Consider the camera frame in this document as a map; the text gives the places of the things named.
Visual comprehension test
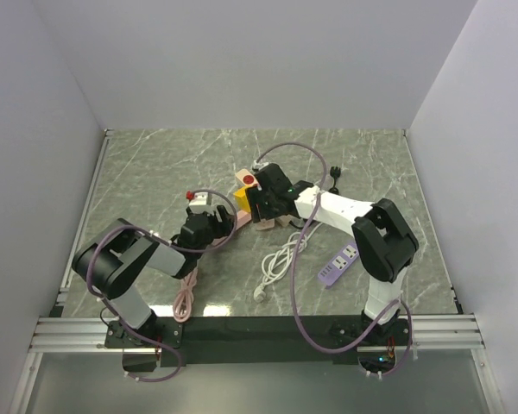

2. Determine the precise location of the yellow cube socket adapter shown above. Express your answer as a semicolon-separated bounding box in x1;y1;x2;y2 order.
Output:
233;187;250;213

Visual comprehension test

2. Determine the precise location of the beige red power strip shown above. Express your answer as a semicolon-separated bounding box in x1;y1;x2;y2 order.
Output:
235;169;291;227

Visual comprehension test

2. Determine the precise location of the white power cable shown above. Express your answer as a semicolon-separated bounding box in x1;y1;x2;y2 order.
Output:
253;219;325;302

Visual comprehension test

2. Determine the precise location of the pink cube adapter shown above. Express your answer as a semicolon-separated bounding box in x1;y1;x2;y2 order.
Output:
254;219;275;231

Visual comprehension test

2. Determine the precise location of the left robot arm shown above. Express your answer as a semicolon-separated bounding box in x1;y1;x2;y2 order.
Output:
72;205;237;347

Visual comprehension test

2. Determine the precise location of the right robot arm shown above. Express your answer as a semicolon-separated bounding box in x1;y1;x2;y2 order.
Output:
246;163;419;344

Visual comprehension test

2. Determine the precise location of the purple power strip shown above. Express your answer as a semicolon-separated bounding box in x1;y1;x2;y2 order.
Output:
318;240;359;289

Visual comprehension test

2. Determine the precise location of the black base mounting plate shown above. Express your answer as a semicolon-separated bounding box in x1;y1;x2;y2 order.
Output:
104;316;410;373

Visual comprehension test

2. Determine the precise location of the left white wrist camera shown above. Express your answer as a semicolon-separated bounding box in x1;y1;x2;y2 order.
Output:
186;191;213;214

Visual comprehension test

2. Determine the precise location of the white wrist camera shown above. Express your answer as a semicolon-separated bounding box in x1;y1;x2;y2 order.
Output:
251;160;269;172
186;191;213;214

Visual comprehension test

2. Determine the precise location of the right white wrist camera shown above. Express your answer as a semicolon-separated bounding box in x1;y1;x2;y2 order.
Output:
251;160;269;172

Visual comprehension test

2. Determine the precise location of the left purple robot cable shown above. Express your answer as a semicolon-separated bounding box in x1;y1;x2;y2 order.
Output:
85;191;238;385

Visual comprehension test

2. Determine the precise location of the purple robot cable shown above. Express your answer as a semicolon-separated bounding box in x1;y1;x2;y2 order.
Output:
254;141;415;379
85;191;238;385

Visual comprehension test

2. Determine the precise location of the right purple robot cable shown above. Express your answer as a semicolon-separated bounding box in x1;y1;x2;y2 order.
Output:
254;141;415;379

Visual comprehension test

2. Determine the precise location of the black power cable with plug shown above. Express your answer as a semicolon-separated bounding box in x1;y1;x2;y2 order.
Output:
291;166;344;229

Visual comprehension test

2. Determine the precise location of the pink coiled cable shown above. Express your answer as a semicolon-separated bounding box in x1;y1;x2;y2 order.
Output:
172;267;202;323

